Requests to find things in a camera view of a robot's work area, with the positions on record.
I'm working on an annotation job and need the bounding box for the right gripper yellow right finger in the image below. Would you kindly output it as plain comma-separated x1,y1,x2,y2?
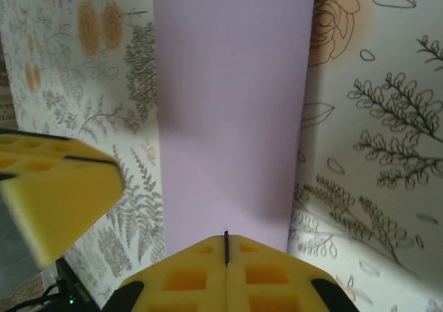
227,235,361,312

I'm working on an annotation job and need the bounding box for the floral table mat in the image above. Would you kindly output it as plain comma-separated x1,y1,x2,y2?
0,0,443,312

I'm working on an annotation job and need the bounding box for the purple paper sheet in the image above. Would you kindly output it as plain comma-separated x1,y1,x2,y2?
152,0,318,257

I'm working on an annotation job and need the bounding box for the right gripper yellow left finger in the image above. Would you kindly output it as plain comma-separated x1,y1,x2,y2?
100,235,228,312

